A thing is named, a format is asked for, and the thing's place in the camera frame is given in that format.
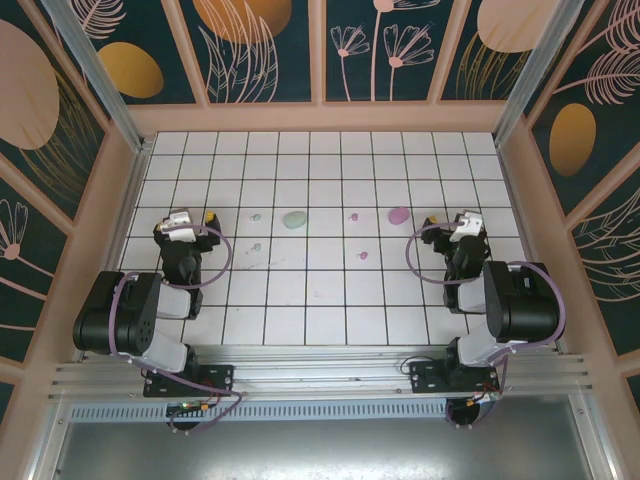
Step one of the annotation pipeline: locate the grey metal sheet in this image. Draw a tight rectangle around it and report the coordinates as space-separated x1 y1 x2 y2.
29 394 614 480

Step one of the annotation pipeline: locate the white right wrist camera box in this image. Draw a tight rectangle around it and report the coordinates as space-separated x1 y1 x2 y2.
448 210 484 240

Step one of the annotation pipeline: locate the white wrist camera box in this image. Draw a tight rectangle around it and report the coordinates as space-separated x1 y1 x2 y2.
158 209 195 242
448 210 484 240

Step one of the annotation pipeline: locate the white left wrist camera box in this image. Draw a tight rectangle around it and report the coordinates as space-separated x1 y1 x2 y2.
158 209 195 242

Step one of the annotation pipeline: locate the aluminium corner post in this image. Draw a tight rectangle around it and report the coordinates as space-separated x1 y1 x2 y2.
492 0 587 147
38 0 152 154

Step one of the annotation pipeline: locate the black round cable port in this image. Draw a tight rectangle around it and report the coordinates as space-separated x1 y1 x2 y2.
165 399 212 432
446 397 494 430

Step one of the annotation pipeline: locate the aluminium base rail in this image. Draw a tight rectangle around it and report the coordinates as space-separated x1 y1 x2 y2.
47 342 596 404

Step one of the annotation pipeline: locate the grey slotted cable duct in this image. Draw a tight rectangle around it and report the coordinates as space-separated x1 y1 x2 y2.
67 399 451 422

